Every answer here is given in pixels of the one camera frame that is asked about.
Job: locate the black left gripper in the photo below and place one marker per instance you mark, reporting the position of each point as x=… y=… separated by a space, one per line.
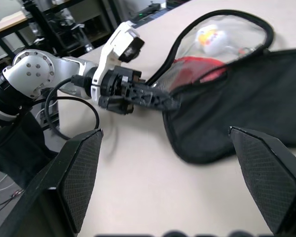
x=118 y=91

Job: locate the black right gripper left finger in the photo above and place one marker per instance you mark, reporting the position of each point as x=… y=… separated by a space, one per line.
x=64 y=177

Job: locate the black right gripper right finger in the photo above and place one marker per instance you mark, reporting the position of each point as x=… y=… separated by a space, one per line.
x=273 y=177

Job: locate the red table tennis paddle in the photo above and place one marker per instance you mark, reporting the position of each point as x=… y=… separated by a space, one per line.
x=195 y=66

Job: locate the black mesh paddle case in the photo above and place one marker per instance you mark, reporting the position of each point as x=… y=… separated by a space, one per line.
x=236 y=98

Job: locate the dark robot torso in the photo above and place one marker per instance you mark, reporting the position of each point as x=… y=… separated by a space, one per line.
x=19 y=148

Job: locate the white printed ball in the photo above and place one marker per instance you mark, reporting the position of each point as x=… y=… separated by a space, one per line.
x=212 y=39

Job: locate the black electronic device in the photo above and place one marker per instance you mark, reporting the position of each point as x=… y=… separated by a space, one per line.
x=150 y=12

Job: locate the black metal shelf rack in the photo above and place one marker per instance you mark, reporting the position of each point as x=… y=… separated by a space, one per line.
x=71 y=27

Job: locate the wooden desk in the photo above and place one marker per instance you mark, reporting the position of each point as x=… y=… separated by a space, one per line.
x=7 y=23

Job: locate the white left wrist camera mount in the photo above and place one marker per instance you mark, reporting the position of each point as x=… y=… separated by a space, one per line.
x=113 y=47

